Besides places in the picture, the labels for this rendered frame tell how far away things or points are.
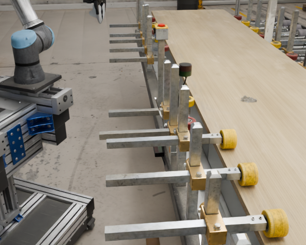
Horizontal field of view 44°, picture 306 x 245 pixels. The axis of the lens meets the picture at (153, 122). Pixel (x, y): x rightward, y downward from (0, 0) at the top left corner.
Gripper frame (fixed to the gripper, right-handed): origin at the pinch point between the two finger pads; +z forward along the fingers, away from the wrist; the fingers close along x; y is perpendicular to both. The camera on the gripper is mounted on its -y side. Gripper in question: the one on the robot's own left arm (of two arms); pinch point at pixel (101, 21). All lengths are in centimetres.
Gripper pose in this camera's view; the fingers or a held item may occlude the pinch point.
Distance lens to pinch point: 188.4
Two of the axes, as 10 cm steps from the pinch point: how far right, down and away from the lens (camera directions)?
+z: 0.0, 8.9, 4.6
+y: -9.3, -1.7, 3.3
